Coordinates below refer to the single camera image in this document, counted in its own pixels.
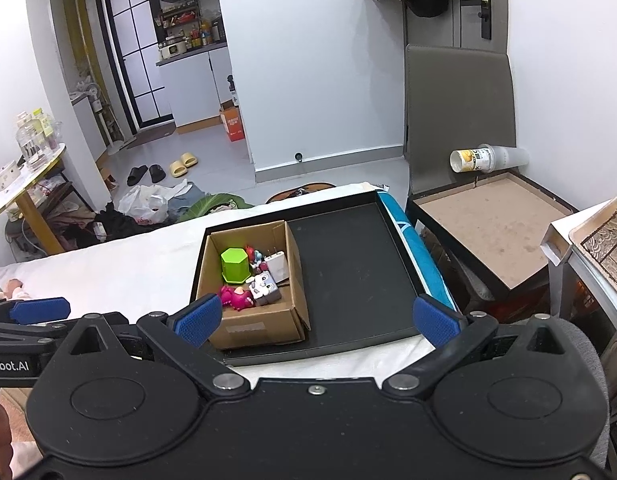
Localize round table with yellow legs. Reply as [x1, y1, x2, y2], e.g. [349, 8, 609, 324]
[0, 142, 96, 256]

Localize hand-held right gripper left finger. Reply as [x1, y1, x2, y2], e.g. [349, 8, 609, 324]
[63, 294, 252, 397]

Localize white kitchen counter cabinet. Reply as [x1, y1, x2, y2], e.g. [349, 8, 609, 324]
[156, 42, 234, 128]

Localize black door lock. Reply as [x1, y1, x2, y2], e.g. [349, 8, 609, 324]
[461, 0, 493, 40]

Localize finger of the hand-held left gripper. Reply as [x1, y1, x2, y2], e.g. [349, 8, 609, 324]
[0, 297, 82, 346]

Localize white charger plug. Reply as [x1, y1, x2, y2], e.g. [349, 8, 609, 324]
[264, 252, 290, 282]

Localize clear glass jar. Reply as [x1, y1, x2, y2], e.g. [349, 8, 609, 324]
[16, 112, 49, 166]

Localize pink cloth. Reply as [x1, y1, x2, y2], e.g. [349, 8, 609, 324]
[0, 267, 32, 303]

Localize row of seasoning bottles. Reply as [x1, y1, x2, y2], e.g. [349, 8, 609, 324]
[161, 2, 226, 48]

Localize white plastic bag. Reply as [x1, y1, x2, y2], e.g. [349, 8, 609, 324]
[118, 185, 169, 224]

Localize green cartoon floor mat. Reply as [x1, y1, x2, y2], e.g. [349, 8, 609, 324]
[177, 192, 255, 223]

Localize stack of paper cups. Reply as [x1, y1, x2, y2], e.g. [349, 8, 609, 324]
[449, 143, 530, 175]

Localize grey entrance door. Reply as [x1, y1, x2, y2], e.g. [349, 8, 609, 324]
[403, 0, 509, 53]

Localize dark clothes pile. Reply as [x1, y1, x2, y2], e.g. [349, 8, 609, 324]
[63, 202, 154, 248]

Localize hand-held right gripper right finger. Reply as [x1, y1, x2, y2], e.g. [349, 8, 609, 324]
[382, 294, 570, 396]

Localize grey rabbit cube toy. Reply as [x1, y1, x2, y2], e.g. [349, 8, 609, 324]
[247, 270, 280, 307]

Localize blue jeans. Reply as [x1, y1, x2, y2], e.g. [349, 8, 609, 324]
[167, 182, 209, 221]

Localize white patterned side table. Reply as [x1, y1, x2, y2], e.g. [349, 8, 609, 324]
[539, 191, 617, 361]

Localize yellow lid jar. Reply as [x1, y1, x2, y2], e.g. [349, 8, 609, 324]
[31, 107, 56, 151]

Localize black tray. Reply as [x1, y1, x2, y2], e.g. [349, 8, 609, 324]
[188, 192, 428, 367]

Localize blue white box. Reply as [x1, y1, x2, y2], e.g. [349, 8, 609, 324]
[377, 191, 461, 317]

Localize pink clothes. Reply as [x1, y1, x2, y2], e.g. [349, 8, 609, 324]
[48, 205, 99, 246]

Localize brown cardboard box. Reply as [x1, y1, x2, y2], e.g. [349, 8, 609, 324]
[194, 220, 311, 351]

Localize white patterned bowl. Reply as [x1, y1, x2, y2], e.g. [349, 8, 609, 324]
[0, 160, 22, 190]

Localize orange cardboard box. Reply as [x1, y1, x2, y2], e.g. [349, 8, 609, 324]
[218, 101, 246, 142]

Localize orange doormat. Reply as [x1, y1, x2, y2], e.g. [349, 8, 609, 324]
[265, 182, 336, 205]

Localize black framed glass door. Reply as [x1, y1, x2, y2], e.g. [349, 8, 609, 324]
[99, 0, 175, 128]

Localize green hexagonal cup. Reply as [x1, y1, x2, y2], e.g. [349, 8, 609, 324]
[220, 247, 252, 284]

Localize white standing fan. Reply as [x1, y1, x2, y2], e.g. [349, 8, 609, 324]
[81, 80, 126, 153]

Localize black side table brown top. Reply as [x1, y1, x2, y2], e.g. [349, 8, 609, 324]
[405, 171, 581, 321]

